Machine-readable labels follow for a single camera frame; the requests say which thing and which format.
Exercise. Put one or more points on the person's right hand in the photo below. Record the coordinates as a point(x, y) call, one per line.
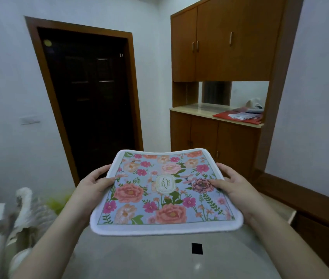
point(242, 194)

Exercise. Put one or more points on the person's left hand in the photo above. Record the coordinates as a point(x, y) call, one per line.
point(90, 191)

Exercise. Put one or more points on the red blue floral placemat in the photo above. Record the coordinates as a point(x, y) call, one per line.
point(164, 206)

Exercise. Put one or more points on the person's left forearm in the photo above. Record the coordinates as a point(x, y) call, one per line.
point(48, 252)

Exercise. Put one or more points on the yellow plastic bag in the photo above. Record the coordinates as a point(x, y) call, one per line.
point(58, 203)

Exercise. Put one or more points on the low brown wooden cabinet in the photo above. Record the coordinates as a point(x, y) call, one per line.
point(312, 200)

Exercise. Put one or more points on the white paper sheets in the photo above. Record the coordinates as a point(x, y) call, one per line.
point(244, 115)

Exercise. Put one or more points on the dark wooden door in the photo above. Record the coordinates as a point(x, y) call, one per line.
point(89, 107)

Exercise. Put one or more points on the white rounded object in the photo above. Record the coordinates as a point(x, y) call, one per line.
point(253, 104)

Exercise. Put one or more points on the cupboard niche mirror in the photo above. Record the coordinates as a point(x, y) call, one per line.
point(240, 92)

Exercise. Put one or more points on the tall brown wooden cupboard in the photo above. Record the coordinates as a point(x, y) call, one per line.
point(234, 40)

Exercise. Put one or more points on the round yellow door sticker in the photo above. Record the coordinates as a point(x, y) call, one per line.
point(47, 42)

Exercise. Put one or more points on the white wall switch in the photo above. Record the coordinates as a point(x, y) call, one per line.
point(30, 119)

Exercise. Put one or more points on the brown wooden door frame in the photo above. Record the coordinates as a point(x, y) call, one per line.
point(33, 55)

